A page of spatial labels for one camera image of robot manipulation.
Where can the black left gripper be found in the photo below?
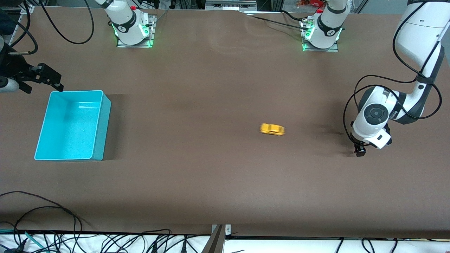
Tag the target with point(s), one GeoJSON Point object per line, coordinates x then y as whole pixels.
{"type": "Point", "coordinates": [360, 150]}

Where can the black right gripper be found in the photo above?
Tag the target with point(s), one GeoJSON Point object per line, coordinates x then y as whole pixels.
{"type": "Point", "coordinates": [14, 70]}

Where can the yellow beetle toy car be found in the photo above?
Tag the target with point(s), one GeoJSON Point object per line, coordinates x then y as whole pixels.
{"type": "Point", "coordinates": [271, 129]}

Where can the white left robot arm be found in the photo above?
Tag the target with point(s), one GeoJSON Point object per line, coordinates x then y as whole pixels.
{"type": "Point", "coordinates": [372, 123]}

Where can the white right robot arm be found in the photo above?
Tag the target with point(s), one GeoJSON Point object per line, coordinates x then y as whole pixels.
{"type": "Point", "coordinates": [124, 21]}

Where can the turquoise plastic bin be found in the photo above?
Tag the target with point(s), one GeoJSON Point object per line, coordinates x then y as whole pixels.
{"type": "Point", "coordinates": [70, 130]}

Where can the orange red packet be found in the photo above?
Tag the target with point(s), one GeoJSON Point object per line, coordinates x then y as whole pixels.
{"type": "Point", "coordinates": [309, 2]}

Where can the silver metal box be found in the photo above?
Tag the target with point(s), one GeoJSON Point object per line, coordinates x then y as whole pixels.
{"type": "Point", "coordinates": [230, 5]}

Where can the aluminium corner bracket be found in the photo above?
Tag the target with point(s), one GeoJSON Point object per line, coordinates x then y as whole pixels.
{"type": "Point", "coordinates": [27, 9]}

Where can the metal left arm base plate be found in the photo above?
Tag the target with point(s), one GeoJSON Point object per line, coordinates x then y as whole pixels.
{"type": "Point", "coordinates": [330, 49]}

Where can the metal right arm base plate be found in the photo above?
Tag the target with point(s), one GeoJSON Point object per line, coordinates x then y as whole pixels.
{"type": "Point", "coordinates": [152, 31]}

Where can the aluminium frame profile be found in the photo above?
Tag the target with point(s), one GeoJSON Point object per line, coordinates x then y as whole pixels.
{"type": "Point", "coordinates": [358, 6]}

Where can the silver metal bracket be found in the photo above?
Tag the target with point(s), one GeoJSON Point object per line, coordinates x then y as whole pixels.
{"type": "Point", "coordinates": [227, 229]}

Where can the grey metal post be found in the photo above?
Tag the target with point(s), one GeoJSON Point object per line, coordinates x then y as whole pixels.
{"type": "Point", "coordinates": [214, 244]}

